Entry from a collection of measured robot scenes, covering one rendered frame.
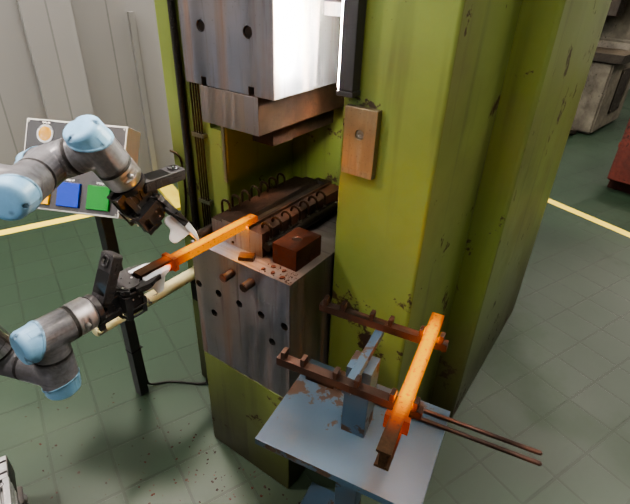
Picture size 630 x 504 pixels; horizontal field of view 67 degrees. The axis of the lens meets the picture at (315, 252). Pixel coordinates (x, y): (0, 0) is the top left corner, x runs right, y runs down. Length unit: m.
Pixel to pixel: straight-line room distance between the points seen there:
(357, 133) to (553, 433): 1.60
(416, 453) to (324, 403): 0.25
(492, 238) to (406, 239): 0.48
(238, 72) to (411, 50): 0.40
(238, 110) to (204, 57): 0.15
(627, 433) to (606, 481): 0.30
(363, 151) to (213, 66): 0.42
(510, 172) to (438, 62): 0.57
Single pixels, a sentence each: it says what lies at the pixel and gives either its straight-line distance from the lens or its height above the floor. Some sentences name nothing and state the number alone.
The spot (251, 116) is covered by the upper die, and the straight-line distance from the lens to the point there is 1.22.
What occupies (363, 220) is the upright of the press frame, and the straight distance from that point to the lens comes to 1.28.
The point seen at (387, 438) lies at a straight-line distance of 0.88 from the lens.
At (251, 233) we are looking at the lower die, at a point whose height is 0.98.
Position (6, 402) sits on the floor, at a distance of 2.50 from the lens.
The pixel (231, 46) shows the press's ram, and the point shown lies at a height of 1.47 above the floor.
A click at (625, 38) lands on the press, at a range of 6.89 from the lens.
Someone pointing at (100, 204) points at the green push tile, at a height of 0.99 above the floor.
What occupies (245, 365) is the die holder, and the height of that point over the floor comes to 0.52.
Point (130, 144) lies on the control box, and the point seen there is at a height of 1.15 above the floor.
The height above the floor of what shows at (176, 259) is 1.02.
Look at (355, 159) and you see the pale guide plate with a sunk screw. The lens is 1.21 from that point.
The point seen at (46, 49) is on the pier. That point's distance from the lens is 3.88.
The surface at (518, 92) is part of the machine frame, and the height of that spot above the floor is 1.35.
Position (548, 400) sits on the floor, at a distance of 2.47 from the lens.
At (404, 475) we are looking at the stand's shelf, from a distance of 1.19.
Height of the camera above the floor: 1.65
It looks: 32 degrees down
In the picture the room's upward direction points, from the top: 2 degrees clockwise
